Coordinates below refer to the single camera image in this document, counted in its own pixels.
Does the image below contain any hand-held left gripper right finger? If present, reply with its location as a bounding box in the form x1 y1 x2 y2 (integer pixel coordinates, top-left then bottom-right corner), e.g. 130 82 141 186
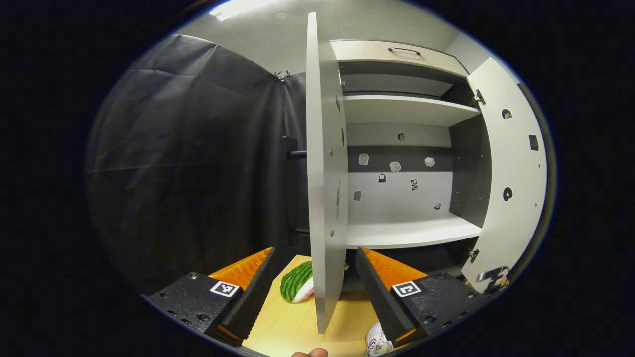
355 247 489 348

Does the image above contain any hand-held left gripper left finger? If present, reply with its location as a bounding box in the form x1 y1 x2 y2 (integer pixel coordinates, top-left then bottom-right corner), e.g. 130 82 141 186
141 247 278 347

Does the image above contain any white striped shoe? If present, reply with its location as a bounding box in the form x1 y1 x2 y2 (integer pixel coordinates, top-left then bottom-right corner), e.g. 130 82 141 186
366 322 393 357

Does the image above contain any white grey shoe cabinet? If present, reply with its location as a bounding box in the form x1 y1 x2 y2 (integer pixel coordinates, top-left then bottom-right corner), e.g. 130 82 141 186
330 39 492 278

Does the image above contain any white cabinet door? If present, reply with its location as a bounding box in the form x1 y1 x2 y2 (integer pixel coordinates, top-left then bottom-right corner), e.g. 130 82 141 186
305 12 349 334
460 57 548 293

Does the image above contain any white cabinet shelf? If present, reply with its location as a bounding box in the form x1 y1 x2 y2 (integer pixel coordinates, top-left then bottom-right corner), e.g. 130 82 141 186
343 94 482 127
346 212 483 250

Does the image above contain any beige cabinet drawer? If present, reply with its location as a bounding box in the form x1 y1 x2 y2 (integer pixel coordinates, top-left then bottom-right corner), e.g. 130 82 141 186
331 40 469 78

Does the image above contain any green striped watermelon toy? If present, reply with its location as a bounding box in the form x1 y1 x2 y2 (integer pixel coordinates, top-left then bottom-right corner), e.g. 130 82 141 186
280 261 315 303

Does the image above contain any black metal stand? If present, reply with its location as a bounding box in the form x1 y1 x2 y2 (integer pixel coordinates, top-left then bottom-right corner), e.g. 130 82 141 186
283 136 311 248

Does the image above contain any black backdrop cloth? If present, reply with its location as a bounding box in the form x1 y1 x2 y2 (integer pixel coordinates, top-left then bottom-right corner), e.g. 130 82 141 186
84 34 311 298

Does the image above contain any ceiling light panel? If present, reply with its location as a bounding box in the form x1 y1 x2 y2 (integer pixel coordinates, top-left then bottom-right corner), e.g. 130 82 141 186
208 0 288 22

